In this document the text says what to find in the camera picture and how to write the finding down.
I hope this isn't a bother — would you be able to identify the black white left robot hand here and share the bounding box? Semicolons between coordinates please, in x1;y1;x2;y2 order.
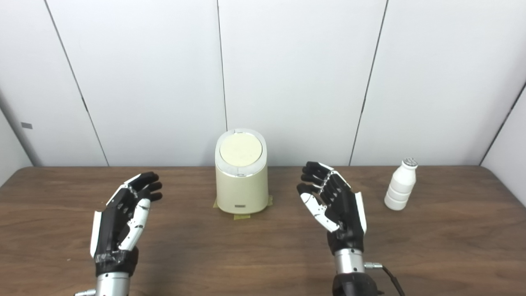
90;172;163;277

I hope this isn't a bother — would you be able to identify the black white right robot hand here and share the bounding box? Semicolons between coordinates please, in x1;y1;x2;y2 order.
297;161;367;255

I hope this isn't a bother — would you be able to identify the small white plastic bottle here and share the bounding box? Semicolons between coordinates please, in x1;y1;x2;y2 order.
384;158;419;211

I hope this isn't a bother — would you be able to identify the cream-colored round bin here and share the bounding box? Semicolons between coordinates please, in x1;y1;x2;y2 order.
215;128;270;215

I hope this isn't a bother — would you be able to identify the cream round bin lid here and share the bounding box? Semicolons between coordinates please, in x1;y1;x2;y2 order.
219;132;263;167

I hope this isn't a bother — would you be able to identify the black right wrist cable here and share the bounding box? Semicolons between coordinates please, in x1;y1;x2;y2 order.
365;262;407;296

